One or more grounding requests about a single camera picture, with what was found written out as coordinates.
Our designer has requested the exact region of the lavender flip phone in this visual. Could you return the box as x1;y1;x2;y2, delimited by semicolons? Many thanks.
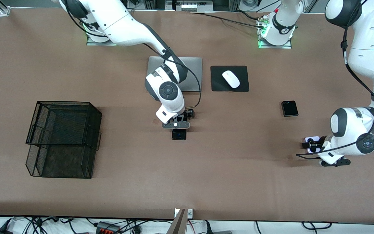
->
305;136;321;154

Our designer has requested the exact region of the black bar smartphone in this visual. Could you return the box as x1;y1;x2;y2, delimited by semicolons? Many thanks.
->
171;129;187;141

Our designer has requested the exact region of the black flip phone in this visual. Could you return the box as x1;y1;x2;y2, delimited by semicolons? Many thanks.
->
281;100;299;117

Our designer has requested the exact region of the black mouse pad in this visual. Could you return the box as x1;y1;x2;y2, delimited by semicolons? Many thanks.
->
210;65;250;92

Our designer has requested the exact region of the silver closed laptop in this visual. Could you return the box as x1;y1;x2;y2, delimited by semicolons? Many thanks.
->
147;56;203;92

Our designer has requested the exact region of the white computer mouse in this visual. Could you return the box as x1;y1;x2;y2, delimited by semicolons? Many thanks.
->
222;70;240;88

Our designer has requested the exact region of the white power strip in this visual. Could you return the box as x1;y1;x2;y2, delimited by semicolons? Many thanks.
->
181;3;201;12

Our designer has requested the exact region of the black mesh two-tier tray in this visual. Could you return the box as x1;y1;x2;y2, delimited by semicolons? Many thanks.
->
25;101;103;179

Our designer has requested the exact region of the black orange power strip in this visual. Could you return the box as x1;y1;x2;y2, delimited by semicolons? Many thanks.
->
96;221;121;234

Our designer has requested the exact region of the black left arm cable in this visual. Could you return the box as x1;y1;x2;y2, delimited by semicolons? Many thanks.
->
296;0;374;160

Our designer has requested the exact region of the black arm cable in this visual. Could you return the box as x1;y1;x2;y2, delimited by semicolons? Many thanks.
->
64;0;203;109
296;0;374;160

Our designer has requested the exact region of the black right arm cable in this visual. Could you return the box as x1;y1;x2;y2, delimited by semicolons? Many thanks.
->
64;0;203;109

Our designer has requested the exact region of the black looped floor cable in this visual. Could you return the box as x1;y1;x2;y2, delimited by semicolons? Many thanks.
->
302;221;332;230

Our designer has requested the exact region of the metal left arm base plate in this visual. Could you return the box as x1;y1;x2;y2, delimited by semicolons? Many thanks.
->
258;16;293;49

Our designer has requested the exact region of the black cable on table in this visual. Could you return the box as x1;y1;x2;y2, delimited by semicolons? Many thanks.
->
190;12;265;29

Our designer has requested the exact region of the aluminium frame post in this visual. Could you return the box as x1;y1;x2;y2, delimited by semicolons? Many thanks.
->
167;208;194;234

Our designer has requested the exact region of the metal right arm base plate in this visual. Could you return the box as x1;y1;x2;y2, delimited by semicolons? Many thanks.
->
86;31;120;46

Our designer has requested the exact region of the aluminium frame profile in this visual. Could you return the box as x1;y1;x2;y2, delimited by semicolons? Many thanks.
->
0;0;11;16

